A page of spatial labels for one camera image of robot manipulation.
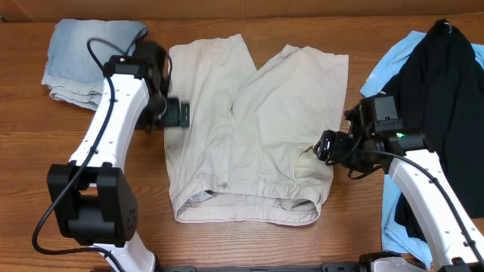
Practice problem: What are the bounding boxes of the beige khaki shorts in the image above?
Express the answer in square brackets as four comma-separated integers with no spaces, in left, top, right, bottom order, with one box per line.
[164,34,349,226]

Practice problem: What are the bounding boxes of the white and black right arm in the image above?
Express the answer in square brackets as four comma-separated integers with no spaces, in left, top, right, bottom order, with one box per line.
[314,95,483,271]

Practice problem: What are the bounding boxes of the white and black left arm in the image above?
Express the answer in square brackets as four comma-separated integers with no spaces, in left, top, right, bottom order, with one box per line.
[32,42,190,271]

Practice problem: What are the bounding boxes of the light blue t-shirt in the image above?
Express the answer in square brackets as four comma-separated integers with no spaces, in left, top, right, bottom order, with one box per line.
[359,30,484,269]

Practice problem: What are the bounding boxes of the black t-shirt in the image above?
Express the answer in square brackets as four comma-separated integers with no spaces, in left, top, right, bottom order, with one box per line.
[374,19,483,218]

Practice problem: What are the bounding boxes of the folded light blue denim shorts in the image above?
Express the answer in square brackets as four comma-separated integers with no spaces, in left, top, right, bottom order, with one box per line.
[42,19,148,110]

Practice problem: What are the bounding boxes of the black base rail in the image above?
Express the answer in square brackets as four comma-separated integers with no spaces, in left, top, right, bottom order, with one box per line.
[158,251,402,272]

